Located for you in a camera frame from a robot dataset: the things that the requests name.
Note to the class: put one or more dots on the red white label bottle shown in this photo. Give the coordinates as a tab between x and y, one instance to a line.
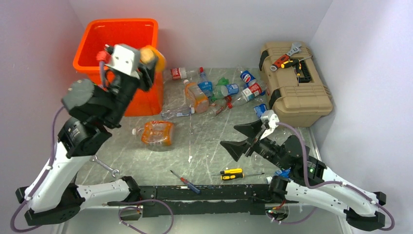
247	94

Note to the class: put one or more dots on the red label clear bottle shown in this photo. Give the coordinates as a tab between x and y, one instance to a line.
181	73

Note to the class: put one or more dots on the orange juice bottle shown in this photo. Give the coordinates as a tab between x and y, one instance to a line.
151	59

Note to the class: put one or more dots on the large orange label bottle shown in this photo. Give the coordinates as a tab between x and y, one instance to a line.
196	96

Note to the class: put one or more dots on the blue label clear bottle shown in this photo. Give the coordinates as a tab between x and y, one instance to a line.
229	89

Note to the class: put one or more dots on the clear bottle white cap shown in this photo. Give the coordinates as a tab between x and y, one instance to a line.
182	111

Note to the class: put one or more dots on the crushed orange label bottle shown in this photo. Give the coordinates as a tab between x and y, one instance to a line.
156	135

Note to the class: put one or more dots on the black yellow screwdriver on table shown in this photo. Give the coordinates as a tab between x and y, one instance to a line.
228	177

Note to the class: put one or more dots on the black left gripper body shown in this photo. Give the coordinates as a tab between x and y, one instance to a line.
123	89

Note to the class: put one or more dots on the green plastic bottle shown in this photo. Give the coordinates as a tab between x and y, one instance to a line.
217	90

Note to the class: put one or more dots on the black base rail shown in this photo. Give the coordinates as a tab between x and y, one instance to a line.
254	199

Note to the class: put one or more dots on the blue label crushed bottle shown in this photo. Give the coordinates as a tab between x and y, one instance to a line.
205	85

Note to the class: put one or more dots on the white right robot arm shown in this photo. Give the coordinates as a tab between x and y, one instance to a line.
309	181

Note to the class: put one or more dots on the orange plastic bin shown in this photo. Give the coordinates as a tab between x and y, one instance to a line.
136	33

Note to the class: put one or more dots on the yellow black screwdriver on toolbox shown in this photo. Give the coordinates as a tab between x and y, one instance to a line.
293	62

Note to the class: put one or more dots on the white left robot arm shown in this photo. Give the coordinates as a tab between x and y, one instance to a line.
53	197

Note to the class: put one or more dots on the silver adjustable wrench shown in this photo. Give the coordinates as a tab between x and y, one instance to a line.
295	48

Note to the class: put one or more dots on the blue label bottle by toolbox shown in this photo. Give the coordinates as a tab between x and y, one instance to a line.
260	109

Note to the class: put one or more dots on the pepsi label bottle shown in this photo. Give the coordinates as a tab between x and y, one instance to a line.
247	78

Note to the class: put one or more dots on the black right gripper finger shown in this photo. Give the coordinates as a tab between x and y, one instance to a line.
252	129
238	148

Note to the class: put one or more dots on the tan plastic toolbox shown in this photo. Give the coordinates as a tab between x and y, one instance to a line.
296	94

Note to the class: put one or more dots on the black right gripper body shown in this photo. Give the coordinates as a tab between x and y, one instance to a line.
266	148

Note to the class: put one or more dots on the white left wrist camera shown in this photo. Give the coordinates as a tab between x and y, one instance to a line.
121	58

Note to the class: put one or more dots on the red blue screwdriver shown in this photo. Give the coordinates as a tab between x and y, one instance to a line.
191	186

